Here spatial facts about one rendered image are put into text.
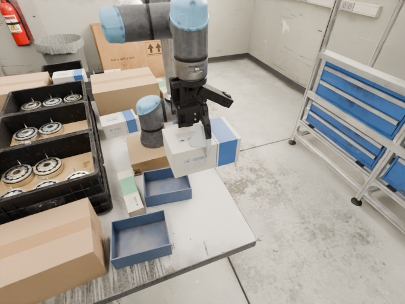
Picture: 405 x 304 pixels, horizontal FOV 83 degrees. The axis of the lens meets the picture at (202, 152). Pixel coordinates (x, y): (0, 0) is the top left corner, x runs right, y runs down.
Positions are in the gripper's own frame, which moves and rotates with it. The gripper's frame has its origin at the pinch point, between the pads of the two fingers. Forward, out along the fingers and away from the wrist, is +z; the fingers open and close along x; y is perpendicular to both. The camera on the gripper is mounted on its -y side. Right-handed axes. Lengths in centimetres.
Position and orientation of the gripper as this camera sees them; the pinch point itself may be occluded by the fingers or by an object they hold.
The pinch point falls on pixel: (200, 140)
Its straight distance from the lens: 67.8
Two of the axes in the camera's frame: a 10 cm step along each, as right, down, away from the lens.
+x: 3.5, 6.1, -7.1
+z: 0.0, 7.5, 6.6
